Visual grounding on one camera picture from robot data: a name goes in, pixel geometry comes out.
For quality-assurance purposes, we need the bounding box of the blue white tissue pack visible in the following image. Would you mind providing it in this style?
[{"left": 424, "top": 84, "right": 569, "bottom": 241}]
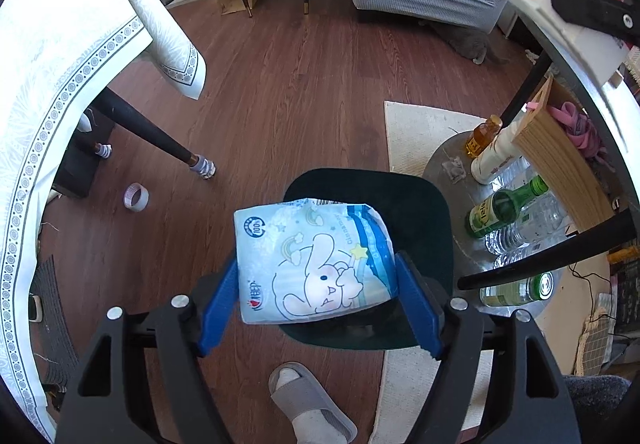
[{"left": 233, "top": 198, "right": 398, "bottom": 325}]

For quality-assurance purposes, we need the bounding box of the dark green trash bin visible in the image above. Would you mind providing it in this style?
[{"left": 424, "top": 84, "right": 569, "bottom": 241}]
[{"left": 280, "top": 168, "right": 454, "bottom": 357}]

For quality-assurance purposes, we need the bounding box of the green beverage can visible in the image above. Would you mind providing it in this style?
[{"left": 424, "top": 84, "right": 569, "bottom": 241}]
[{"left": 480, "top": 272, "right": 554, "bottom": 308}]

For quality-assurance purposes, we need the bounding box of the wooden shelf panel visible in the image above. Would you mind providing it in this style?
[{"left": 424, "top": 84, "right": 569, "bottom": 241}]
[{"left": 514, "top": 78, "right": 613, "bottom": 233}]

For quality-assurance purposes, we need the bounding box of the amber drink bottle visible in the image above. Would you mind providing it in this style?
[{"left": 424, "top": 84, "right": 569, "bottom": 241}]
[{"left": 464, "top": 115, "right": 502, "bottom": 159}]

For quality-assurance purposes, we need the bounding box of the white tall bottle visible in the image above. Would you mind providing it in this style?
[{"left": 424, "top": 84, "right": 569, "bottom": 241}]
[{"left": 471, "top": 120, "right": 522, "bottom": 185}]

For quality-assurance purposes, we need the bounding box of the clear plastic water bottle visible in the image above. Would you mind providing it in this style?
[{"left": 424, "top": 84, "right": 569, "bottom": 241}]
[{"left": 485, "top": 192, "right": 572, "bottom": 256}]

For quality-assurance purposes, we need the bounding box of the green glass bottle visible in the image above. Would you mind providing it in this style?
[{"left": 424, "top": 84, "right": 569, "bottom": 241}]
[{"left": 465, "top": 175, "right": 549, "bottom": 238}]

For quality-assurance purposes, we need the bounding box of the grey slipper foot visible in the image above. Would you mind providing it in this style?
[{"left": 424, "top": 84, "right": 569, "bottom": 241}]
[{"left": 268, "top": 362, "right": 358, "bottom": 444}]

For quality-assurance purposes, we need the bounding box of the clear tape roll on floor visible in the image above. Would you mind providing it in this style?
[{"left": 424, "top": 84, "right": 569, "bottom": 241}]
[{"left": 122, "top": 183, "right": 150, "bottom": 212}]

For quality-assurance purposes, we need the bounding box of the floral tablecloth table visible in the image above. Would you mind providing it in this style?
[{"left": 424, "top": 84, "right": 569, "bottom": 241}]
[{"left": 1, "top": 0, "right": 206, "bottom": 443}]

